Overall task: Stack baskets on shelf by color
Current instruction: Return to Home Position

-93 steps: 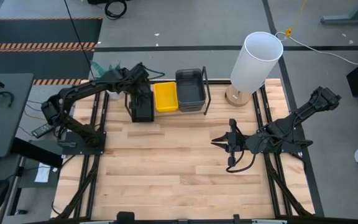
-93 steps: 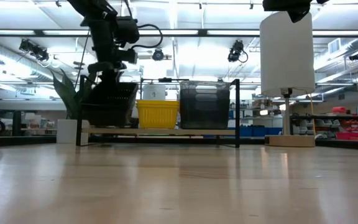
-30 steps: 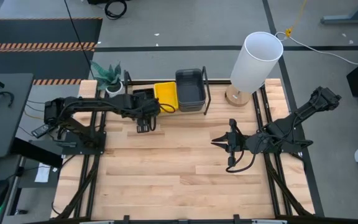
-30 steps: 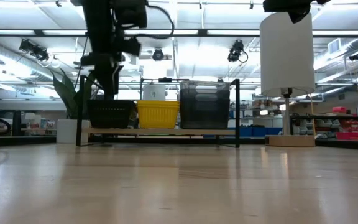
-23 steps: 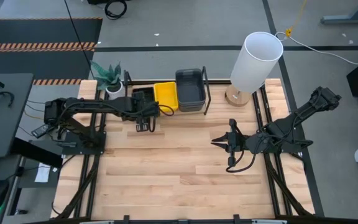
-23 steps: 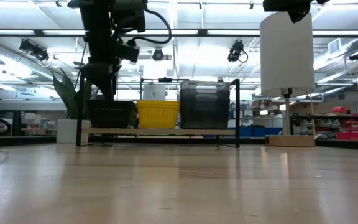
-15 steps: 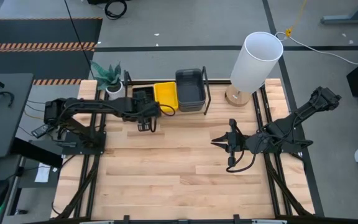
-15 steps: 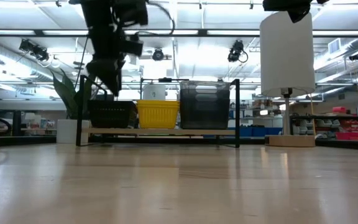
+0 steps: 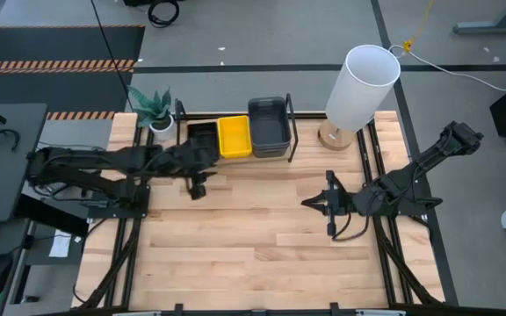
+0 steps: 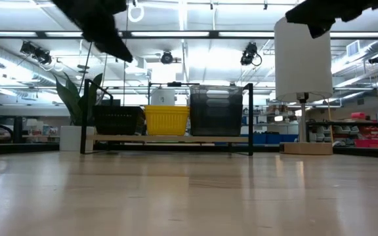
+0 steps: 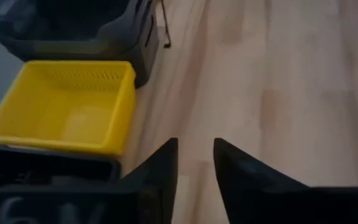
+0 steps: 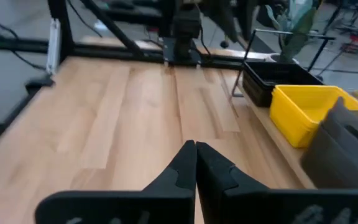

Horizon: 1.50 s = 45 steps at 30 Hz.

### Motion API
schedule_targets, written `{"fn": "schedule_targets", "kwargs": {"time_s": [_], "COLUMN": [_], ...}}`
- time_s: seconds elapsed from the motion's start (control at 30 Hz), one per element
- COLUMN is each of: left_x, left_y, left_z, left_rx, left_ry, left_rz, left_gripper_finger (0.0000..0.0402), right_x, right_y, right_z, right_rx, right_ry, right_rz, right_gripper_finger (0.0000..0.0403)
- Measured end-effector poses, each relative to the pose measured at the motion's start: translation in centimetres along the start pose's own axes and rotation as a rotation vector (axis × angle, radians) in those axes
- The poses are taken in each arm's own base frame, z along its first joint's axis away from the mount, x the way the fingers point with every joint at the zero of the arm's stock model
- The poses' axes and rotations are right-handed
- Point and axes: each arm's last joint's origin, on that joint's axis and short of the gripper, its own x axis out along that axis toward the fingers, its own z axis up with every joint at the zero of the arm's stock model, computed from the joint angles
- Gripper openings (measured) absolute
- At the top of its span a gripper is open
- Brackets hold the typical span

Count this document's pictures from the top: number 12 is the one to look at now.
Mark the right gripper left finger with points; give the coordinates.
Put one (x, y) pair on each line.
(120, 208)

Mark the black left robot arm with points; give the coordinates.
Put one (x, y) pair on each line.
(182, 28)

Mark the black plastic basket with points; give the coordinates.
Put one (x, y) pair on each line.
(256, 90)
(278, 73)

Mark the green leafy plant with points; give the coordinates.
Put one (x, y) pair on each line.
(294, 40)

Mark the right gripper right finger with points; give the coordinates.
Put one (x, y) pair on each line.
(275, 208)

